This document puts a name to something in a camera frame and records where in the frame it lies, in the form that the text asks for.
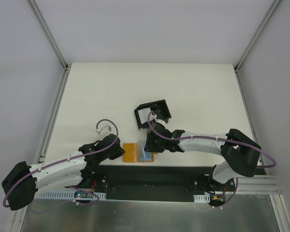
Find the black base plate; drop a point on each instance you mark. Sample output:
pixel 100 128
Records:
pixel 158 194

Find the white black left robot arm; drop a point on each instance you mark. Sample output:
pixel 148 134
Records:
pixel 26 182

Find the aluminium front cross rail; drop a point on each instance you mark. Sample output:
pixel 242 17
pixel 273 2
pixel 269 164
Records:
pixel 258 184

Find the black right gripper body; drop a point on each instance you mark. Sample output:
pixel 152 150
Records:
pixel 150 144

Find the white cable duct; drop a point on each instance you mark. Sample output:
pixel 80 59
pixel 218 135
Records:
pixel 72 194
pixel 205 198

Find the yellow leather card holder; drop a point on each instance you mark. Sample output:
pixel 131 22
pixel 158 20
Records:
pixel 135 153

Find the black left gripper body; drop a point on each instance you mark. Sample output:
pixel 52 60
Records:
pixel 118 150

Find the black plastic card box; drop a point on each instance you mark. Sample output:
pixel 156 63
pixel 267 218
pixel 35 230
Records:
pixel 155 110

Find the white cable duct left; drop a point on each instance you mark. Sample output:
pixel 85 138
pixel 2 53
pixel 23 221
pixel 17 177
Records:
pixel 72 194

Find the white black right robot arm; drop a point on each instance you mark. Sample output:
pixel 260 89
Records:
pixel 240 153

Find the aluminium frame rail right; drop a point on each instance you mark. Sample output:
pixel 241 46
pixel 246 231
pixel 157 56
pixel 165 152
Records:
pixel 257 75

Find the white cable duct right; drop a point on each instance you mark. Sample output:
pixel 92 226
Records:
pixel 205 198

